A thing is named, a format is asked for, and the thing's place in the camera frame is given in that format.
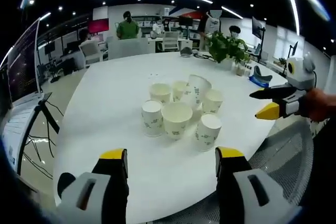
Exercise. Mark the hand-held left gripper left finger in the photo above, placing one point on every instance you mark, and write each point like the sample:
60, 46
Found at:
105, 182

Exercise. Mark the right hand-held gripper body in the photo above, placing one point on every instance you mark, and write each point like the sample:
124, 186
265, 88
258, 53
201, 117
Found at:
302, 74

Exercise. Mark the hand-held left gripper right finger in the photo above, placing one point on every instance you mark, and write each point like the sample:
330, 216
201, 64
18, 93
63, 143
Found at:
236, 182

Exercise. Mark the cluster of white paper cups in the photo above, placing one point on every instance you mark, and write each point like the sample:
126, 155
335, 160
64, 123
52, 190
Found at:
176, 119

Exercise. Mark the person's right hand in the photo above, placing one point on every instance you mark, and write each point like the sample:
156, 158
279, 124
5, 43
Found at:
320, 104

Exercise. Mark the black desk stand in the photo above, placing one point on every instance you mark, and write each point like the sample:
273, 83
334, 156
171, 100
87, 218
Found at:
291, 56

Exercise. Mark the blue and grey holder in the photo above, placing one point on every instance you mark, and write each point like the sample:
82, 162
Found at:
258, 78

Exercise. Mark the grey mesh office chair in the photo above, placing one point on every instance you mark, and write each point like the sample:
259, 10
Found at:
286, 155

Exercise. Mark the green potted plant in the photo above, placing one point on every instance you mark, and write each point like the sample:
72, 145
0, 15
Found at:
225, 47

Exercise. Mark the white round table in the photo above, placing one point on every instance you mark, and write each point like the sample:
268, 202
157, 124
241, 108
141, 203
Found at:
110, 98

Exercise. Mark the black tripod stand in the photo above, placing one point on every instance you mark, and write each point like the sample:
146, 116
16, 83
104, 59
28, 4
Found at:
48, 115

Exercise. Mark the grey object on table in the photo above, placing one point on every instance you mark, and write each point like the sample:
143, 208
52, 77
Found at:
186, 52

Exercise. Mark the white office chair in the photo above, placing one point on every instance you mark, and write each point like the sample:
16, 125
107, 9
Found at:
170, 41
92, 53

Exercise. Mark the open laptop with dark screen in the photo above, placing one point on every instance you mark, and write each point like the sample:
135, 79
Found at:
23, 61

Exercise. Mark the red wall screen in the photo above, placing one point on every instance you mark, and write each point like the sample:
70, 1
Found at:
98, 25

